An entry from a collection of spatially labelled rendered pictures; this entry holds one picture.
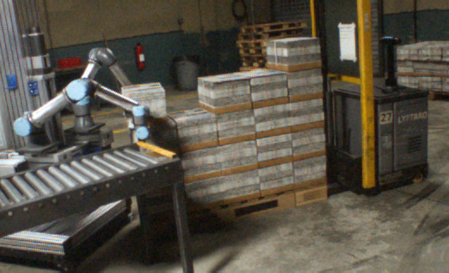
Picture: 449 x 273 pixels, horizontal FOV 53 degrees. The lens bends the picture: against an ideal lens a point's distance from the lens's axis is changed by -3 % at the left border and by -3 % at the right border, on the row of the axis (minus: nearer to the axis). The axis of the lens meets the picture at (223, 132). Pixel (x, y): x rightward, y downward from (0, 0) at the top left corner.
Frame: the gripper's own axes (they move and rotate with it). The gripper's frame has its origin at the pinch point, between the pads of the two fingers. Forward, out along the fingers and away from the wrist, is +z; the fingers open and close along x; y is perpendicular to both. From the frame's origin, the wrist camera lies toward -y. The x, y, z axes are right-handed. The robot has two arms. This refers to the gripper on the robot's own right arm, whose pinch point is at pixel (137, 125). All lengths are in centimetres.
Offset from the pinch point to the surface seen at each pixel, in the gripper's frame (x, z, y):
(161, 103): -17.9, 4.2, 12.3
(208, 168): -47, 6, -40
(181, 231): -10, -77, -44
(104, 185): 26, -90, -7
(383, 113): -188, -3, -18
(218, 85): -60, 7, 18
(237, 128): -71, 8, -14
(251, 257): -56, -51, -85
